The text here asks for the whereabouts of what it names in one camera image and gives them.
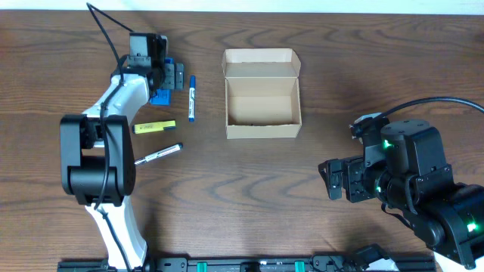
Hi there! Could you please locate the blue plastic staple remover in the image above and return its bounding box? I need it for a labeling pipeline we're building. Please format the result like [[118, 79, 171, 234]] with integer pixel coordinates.
[[150, 57, 175, 106]]

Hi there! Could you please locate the brown cardboard box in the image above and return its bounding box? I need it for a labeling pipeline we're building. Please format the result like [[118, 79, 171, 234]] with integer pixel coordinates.
[[222, 48, 303, 139]]

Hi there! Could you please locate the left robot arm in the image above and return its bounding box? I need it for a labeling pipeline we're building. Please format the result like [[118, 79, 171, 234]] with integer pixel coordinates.
[[57, 32, 168, 271]]

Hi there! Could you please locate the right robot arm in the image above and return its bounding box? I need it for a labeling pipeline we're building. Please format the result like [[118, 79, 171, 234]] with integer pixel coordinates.
[[318, 118, 483, 270]]

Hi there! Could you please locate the blue whiteboard marker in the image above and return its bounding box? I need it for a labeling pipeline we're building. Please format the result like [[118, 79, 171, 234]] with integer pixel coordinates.
[[188, 75, 196, 122]]

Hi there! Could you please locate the yellow highlighter pen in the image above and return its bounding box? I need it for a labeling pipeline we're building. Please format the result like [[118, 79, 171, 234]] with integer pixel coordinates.
[[132, 120, 176, 134]]

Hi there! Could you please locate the black whiteboard marker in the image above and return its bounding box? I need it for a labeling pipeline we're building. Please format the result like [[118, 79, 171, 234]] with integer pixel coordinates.
[[135, 143, 183, 165]]

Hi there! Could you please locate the black right camera cable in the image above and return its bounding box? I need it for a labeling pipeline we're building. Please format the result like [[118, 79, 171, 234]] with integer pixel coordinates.
[[351, 97, 484, 133]]

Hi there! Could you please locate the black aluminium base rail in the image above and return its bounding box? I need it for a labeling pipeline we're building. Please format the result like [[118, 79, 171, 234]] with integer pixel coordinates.
[[57, 243, 438, 272]]

